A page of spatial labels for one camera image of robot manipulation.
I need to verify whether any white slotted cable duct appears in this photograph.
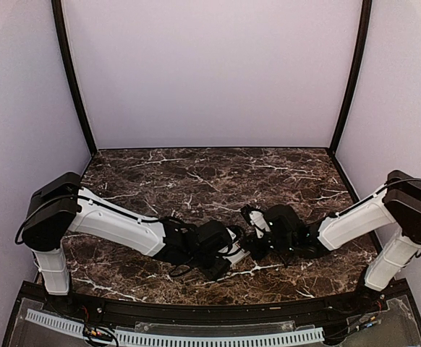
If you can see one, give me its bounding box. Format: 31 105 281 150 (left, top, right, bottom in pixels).
25 309 325 346

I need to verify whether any right black frame post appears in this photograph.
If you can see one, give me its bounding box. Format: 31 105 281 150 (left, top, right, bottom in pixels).
328 0 373 157

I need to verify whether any white remote control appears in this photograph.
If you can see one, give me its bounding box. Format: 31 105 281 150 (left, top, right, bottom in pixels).
223 243 250 267

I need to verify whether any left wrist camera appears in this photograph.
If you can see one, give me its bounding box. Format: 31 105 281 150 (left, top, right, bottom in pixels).
226 225 245 253

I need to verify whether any black frame post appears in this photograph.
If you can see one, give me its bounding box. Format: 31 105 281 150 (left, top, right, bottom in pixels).
328 0 373 157
51 0 98 157

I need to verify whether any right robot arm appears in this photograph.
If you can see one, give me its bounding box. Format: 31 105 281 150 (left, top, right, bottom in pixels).
241 170 421 314

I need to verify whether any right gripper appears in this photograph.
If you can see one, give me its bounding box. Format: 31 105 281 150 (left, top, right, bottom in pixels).
240 232 295 262

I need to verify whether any black front rail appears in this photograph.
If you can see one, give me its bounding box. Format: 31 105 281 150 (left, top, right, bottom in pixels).
69 294 355 325

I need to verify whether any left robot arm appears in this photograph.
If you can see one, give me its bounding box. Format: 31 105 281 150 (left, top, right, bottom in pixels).
14 172 237 315

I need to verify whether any left black frame post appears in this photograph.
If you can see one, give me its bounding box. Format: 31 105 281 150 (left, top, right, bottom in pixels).
51 0 98 157

